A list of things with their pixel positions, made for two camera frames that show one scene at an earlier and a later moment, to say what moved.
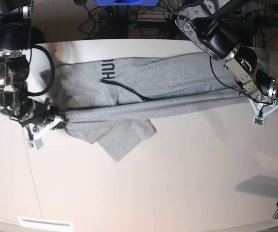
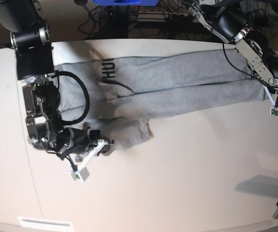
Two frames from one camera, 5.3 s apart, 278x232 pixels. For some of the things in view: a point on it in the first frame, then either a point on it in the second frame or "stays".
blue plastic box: (126, 2) stays
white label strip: (38, 223) stays
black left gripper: (42, 112) to (70, 140)
